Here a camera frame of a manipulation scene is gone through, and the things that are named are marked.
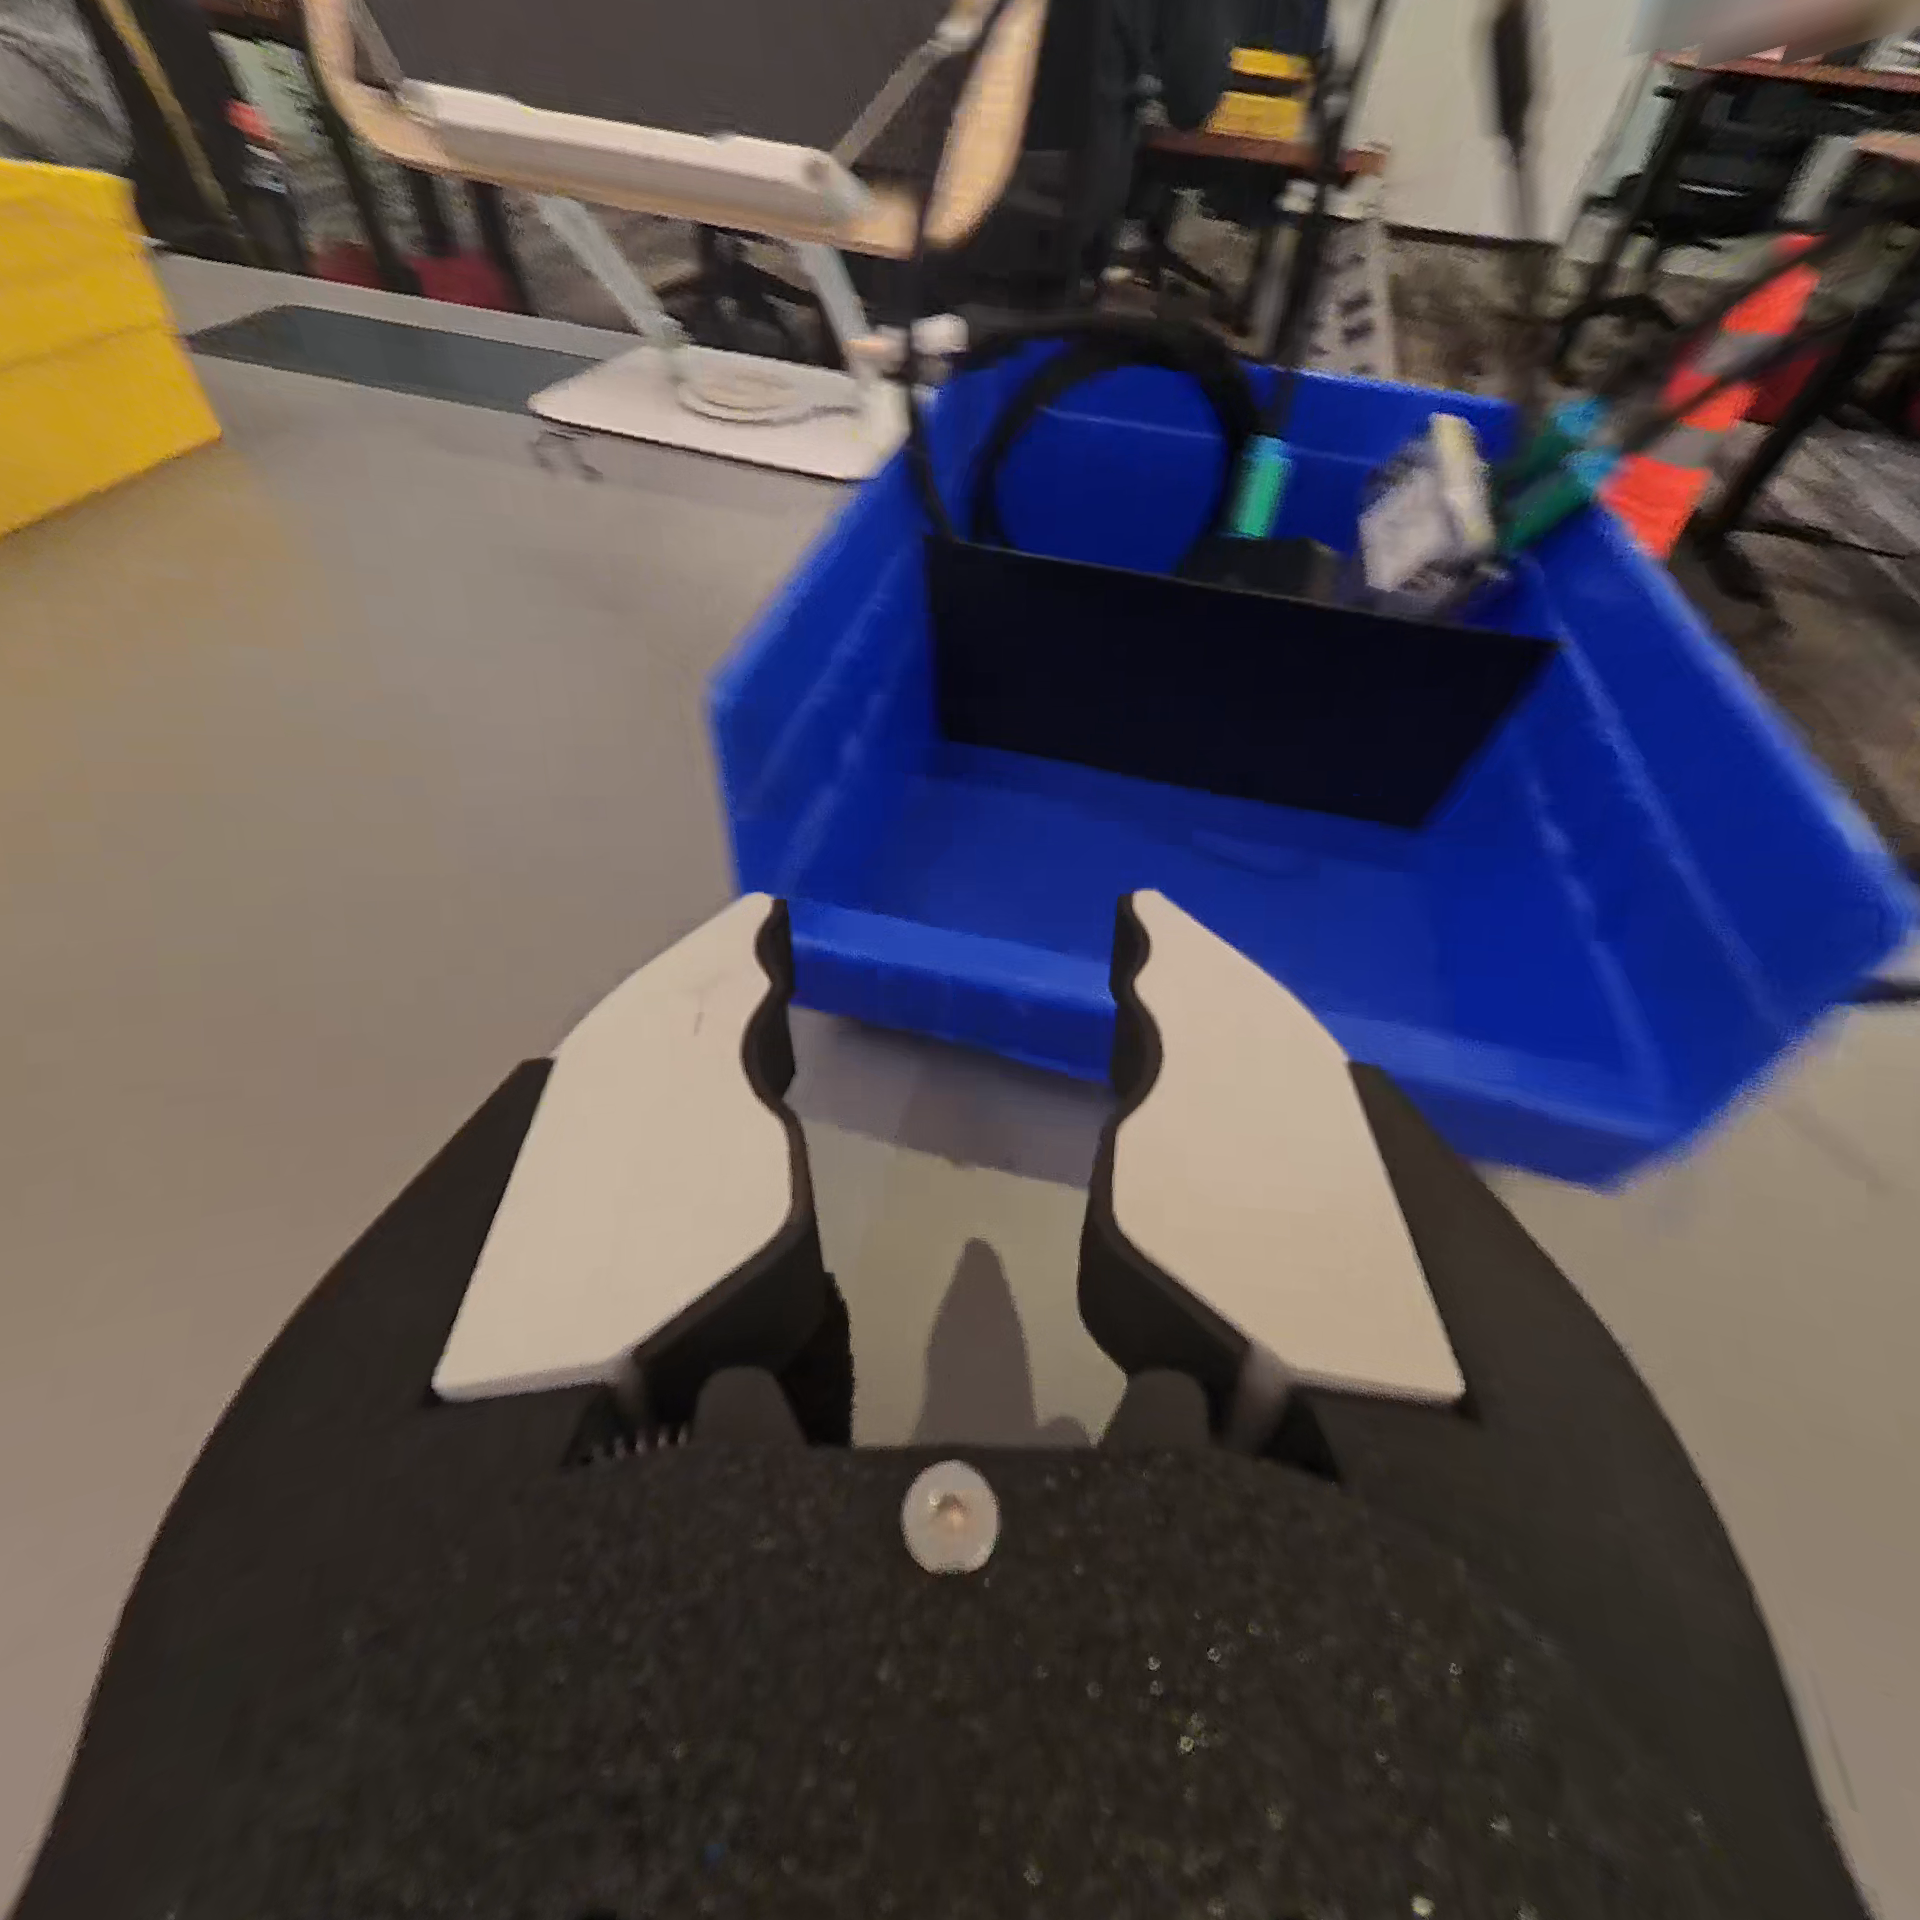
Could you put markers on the black and silver switch box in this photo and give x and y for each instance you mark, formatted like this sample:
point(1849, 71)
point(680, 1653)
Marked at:
point(1433, 504)

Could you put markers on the black board wooden rim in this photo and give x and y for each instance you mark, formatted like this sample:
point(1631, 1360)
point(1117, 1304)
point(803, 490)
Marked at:
point(680, 49)

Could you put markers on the black bin divider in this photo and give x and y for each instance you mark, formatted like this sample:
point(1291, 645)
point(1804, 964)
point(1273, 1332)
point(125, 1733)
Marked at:
point(1198, 689)

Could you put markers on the grey desk hatch cover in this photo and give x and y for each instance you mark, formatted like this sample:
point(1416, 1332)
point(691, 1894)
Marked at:
point(385, 353)

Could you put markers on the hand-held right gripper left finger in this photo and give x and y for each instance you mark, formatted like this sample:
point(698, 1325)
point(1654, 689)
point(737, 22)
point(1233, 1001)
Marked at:
point(631, 1175)

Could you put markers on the white clip bar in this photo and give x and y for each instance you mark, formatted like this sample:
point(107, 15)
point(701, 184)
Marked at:
point(631, 154)

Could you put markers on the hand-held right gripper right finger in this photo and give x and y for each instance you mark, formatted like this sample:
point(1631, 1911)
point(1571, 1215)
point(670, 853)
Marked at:
point(1273, 1185)

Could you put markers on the blue plastic bin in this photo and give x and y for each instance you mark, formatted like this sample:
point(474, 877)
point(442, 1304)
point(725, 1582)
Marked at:
point(1198, 930)

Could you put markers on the orange traffic cone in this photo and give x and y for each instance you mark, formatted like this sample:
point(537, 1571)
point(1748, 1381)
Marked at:
point(1673, 485)

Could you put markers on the yellow plastic bin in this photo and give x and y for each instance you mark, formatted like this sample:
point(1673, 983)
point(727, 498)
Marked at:
point(82, 346)

